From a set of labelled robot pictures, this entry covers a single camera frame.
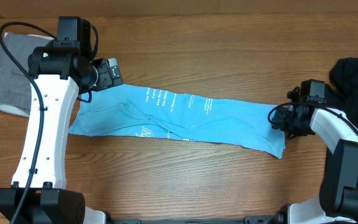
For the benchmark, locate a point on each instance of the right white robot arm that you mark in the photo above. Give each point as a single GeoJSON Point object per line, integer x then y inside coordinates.
{"type": "Point", "coordinates": [337, 201]}

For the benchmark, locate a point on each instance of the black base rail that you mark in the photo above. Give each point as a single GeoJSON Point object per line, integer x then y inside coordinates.
{"type": "Point", "coordinates": [263, 219]}

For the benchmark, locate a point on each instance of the folded grey shorts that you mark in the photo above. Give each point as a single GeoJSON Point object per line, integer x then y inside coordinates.
{"type": "Point", "coordinates": [5, 81]}

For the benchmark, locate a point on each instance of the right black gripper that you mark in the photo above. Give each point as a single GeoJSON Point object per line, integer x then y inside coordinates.
{"type": "Point", "coordinates": [278, 123]}

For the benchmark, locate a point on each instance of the light blue printed t-shirt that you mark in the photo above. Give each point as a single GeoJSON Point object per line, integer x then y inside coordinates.
{"type": "Point", "coordinates": [145, 112]}

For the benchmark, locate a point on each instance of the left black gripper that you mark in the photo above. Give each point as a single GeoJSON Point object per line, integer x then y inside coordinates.
{"type": "Point", "coordinates": [106, 80]}

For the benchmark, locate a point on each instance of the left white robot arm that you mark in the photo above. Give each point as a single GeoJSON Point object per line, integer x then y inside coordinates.
{"type": "Point", "coordinates": [38, 191]}

